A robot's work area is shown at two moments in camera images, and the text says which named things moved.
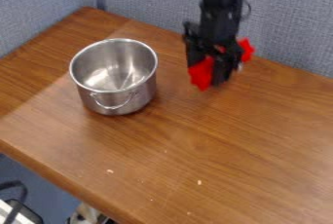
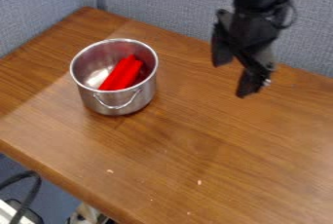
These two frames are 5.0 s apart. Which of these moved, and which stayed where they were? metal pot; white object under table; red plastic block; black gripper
Moved: black gripper; red plastic block
Stayed: metal pot; white object under table
